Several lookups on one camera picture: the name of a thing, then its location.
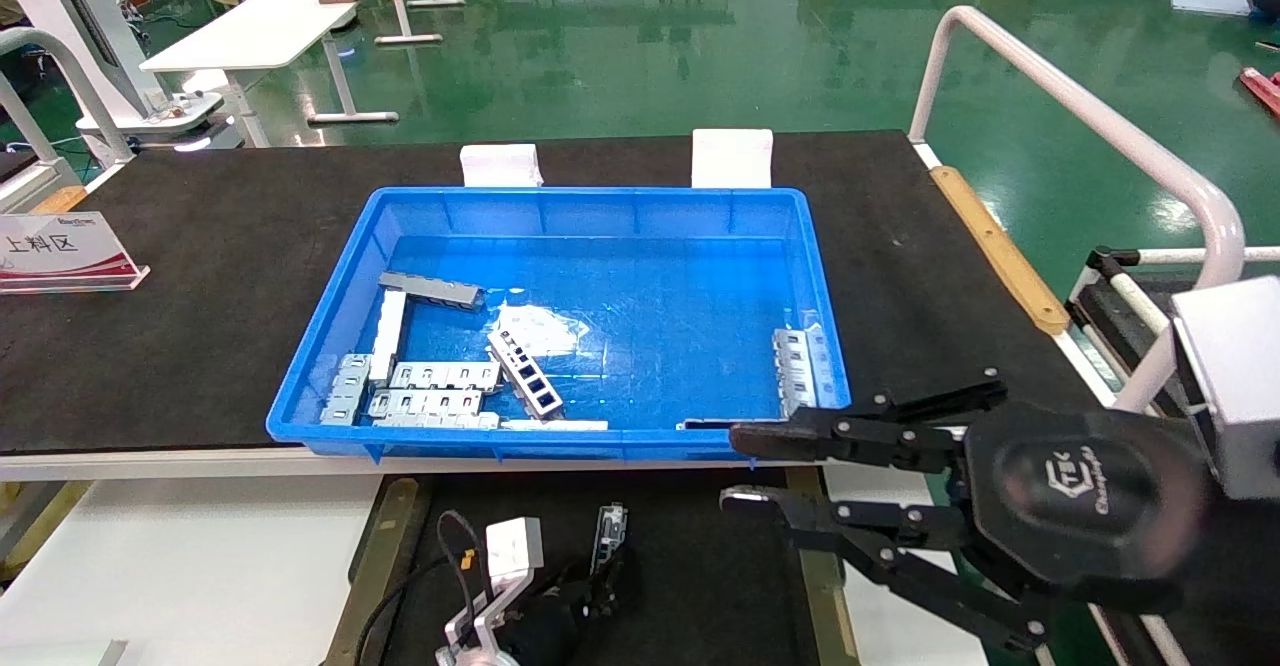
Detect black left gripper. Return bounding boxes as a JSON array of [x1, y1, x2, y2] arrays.
[[500, 544, 643, 666]]

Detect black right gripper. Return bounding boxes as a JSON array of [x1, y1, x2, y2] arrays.
[[720, 368, 1211, 652]]

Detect dark slotted metal bracket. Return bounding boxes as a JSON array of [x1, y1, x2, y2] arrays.
[[592, 504, 629, 572]]

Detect black flat container tray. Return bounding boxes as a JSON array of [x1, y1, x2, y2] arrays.
[[380, 468, 831, 666]]

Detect silver slotted rectangular part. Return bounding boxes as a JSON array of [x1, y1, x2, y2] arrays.
[[487, 328, 564, 421]]

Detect grey long metal part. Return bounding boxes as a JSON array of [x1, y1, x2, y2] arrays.
[[378, 271, 486, 312]]

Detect brass coloured metal strip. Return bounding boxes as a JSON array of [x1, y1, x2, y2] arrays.
[[785, 466, 861, 666]]

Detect clear plastic bag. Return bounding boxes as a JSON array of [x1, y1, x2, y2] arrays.
[[495, 301, 591, 357]]

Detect yellow wooden edge strip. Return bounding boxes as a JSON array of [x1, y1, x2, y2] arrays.
[[930, 165, 1071, 336]]

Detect blue plastic bin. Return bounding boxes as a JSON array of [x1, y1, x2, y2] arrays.
[[265, 186, 853, 465]]

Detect black cart with white pipes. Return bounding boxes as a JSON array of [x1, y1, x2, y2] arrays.
[[1065, 244, 1280, 666]]

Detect white metal bar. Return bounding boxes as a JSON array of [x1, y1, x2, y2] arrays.
[[368, 289, 408, 387]]

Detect white paper label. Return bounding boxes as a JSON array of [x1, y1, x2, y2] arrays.
[[459, 143, 544, 188], [691, 128, 774, 189]]

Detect white tubular railing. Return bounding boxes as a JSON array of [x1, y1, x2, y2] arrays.
[[907, 6, 1246, 412]]

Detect red object on floor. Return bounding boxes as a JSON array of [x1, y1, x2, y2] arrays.
[[1238, 66, 1280, 122]]

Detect red white table sign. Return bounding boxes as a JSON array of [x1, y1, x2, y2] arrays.
[[0, 211, 151, 295]]

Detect white desk with legs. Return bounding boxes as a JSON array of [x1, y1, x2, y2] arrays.
[[138, 0, 401, 147]]

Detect grey curved tube railing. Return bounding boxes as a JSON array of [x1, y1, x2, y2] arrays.
[[0, 26, 136, 169]]

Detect white robot with wheeled base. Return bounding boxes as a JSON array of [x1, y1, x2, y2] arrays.
[[0, 0, 241, 152]]

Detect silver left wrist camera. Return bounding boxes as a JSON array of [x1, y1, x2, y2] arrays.
[[437, 516, 544, 666]]

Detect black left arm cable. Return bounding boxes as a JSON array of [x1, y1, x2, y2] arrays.
[[355, 509, 481, 666]]

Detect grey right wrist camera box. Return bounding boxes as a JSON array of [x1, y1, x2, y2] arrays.
[[1170, 276, 1280, 502]]

